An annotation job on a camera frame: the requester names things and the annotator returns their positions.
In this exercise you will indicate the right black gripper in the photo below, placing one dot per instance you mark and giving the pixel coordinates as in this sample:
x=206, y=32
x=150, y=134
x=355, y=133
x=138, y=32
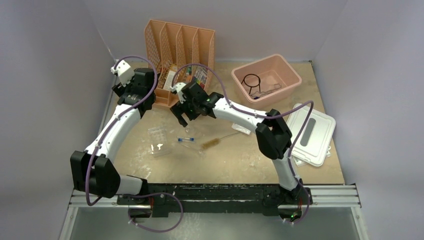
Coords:
x=180, y=108

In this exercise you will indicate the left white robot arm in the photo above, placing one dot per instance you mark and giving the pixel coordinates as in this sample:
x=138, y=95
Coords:
x=92, y=169

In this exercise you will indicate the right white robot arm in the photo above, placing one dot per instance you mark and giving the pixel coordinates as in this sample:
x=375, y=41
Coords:
x=272, y=133

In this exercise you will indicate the white orange box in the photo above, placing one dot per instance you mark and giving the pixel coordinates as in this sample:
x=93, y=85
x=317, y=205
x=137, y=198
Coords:
x=169, y=77

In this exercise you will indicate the blue capped test tube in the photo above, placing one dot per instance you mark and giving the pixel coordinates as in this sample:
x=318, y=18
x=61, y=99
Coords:
x=186, y=139

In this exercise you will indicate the test tube brush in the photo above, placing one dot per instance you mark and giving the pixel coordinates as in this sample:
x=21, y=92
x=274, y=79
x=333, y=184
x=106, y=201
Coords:
x=214, y=142

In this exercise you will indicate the orange plastic file organizer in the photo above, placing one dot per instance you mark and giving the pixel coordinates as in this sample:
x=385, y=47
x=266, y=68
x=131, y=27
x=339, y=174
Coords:
x=170, y=43

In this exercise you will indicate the clear test tube rack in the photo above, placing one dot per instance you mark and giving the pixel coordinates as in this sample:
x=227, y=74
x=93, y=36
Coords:
x=158, y=141

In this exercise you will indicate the pink plastic bin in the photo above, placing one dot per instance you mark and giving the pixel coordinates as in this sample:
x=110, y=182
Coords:
x=273, y=69

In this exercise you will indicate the black wire tripod stand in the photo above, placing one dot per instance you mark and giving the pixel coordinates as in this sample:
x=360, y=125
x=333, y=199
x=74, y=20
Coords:
x=252, y=82

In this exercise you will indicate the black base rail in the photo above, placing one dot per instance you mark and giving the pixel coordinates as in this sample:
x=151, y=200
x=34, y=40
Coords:
x=268, y=199

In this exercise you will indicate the aluminium frame rail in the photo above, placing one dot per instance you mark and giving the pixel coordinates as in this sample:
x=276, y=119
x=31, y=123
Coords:
x=323, y=196

